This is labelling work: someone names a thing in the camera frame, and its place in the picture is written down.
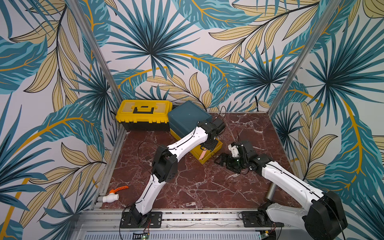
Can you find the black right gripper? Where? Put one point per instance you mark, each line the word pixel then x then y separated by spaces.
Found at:
pixel 231 160

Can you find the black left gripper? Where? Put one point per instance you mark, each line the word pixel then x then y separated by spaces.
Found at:
pixel 211 147

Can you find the pink fruit knife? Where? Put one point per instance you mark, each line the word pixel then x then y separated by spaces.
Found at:
pixel 202 154

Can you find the yellow bottom drawer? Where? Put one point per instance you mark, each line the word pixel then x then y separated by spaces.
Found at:
pixel 207 151

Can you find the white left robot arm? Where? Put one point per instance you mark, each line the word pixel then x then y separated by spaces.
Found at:
pixel 165 164

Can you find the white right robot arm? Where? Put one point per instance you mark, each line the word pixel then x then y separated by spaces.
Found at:
pixel 321 213

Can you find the teal and yellow drawer cabinet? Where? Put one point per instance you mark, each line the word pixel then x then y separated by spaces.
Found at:
pixel 186 117

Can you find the yellow black toolbox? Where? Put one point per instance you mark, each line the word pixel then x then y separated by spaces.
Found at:
pixel 144 115

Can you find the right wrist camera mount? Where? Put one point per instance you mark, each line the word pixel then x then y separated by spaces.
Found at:
pixel 233 148

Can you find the white pvc valve orange handle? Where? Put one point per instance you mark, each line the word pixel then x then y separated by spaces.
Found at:
pixel 113 195

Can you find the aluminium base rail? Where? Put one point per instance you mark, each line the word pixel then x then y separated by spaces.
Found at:
pixel 179 224

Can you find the aluminium corner post right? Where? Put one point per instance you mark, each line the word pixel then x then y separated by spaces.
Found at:
pixel 318 29

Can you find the aluminium corner post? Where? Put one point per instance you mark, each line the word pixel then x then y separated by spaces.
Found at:
pixel 86 30
pixel 318 29

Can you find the aluminium corner post left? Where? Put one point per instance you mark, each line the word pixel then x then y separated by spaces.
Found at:
pixel 86 30

